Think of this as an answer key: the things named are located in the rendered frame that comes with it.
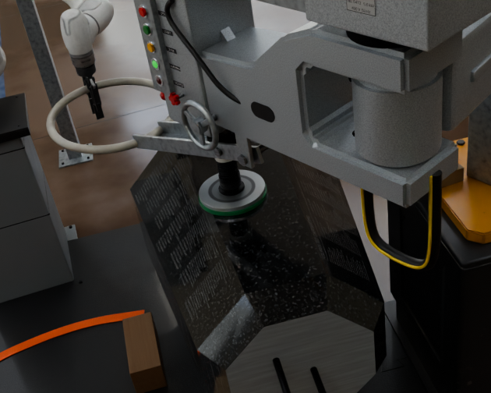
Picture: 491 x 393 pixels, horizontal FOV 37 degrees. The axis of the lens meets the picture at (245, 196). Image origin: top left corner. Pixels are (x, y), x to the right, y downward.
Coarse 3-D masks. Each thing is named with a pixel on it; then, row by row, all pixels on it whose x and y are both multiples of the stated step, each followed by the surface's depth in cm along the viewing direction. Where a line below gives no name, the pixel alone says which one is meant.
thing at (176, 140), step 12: (168, 132) 254; (180, 132) 248; (144, 144) 247; (156, 144) 241; (168, 144) 234; (180, 144) 228; (192, 144) 223; (228, 144) 207; (204, 156) 220; (216, 156) 215; (228, 156) 210; (240, 156) 198
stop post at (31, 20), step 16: (16, 0) 371; (32, 0) 373; (32, 16) 377; (32, 32) 381; (32, 48) 386; (48, 48) 392; (48, 64) 393; (48, 80) 398; (48, 96) 403; (64, 96) 410; (64, 112) 410; (64, 128) 415; (64, 160) 427; (80, 160) 424
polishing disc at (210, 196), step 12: (216, 180) 235; (252, 180) 232; (204, 192) 231; (216, 192) 230; (252, 192) 227; (264, 192) 228; (204, 204) 226; (216, 204) 224; (228, 204) 223; (240, 204) 222; (252, 204) 223
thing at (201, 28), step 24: (192, 0) 181; (216, 0) 186; (240, 0) 192; (168, 24) 190; (192, 24) 184; (216, 24) 189; (240, 24) 195; (192, 72) 193; (168, 96) 209; (192, 96) 199
